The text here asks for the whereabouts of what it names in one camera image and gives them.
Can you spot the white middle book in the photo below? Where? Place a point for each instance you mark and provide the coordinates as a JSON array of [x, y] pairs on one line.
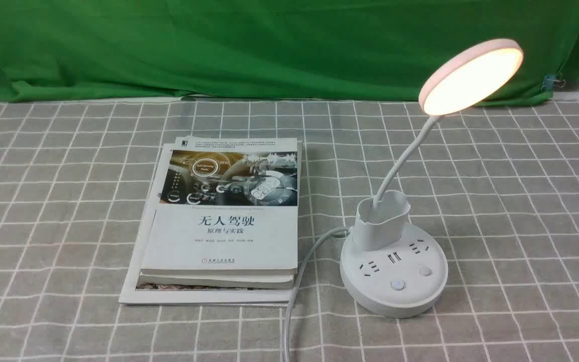
[[215, 281]]

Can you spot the blue binder clip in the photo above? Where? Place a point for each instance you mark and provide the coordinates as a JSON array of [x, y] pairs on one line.
[[552, 82]]

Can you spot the large white bottom book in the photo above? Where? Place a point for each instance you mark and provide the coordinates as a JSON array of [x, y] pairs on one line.
[[131, 295]]

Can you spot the white desk lamp with sockets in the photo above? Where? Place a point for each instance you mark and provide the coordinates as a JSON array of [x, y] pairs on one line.
[[388, 265]]

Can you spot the white self-driving textbook top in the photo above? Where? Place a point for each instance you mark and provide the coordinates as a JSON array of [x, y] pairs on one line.
[[227, 204]]

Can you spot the green backdrop cloth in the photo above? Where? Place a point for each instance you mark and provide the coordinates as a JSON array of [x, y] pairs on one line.
[[338, 50]]

